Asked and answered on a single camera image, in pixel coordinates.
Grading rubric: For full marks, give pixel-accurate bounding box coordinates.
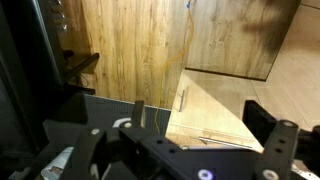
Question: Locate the light wooden cabinet door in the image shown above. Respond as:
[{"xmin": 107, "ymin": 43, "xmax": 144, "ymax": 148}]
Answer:
[{"xmin": 168, "ymin": 68, "xmax": 264, "ymax": 141}]

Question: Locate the orange extension cord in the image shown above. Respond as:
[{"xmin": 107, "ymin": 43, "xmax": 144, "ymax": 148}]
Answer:
[{"xmin": 153, "ymin": 0, "xmax": 195, "ymax": 134}]

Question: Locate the dark perforated base plate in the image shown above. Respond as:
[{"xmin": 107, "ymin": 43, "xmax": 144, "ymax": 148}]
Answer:
[{"xmin": 81, "ymin": 94, "xmax": 172, "ymax": 136}]

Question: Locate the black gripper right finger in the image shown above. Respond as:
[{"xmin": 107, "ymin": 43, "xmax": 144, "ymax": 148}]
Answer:
[{"xmin": 242, "ymin": 99, "xmax": 300, "ymax": 180}]

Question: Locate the black furniture unit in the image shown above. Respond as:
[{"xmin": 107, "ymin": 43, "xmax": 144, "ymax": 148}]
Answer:
[{"xmin": 0, "ymin": 0, "xmax": 101, "ymax": 161}]

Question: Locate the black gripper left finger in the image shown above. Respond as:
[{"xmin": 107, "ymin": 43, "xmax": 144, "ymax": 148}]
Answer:
[{"xmin": 61, "ymin": 99, "xmax": 148, "ymax": 180}]

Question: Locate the silver bar door handle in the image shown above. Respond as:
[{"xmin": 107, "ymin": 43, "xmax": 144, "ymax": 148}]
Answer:
[{"xmin": 178, "ymin": 89, "xmax": 187, "ymax": 113}]

